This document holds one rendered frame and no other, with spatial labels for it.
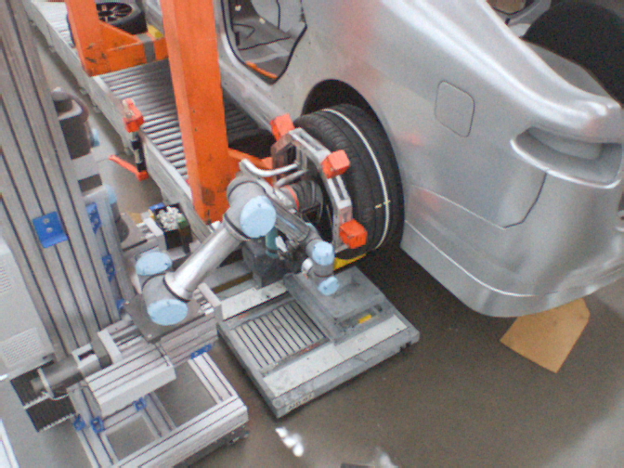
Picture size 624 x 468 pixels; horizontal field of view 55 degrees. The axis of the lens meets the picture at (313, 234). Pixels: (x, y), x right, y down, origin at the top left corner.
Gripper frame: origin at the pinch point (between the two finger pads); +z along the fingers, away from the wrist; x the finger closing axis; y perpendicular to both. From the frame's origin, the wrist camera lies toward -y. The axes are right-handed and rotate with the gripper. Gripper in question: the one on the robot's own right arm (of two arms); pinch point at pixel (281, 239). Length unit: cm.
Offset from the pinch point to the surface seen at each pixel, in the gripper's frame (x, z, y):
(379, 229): -36.9, -15.8, -0.7
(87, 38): 3, 253, -4
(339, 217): -20.8, -9.9, 8.8
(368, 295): -48, 1, -61
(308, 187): -12.8, 0.0, 20.8
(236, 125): -66, 181, -58
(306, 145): -21.5, 15.0, 28.9
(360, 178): -31.5, -8.4, 22.6
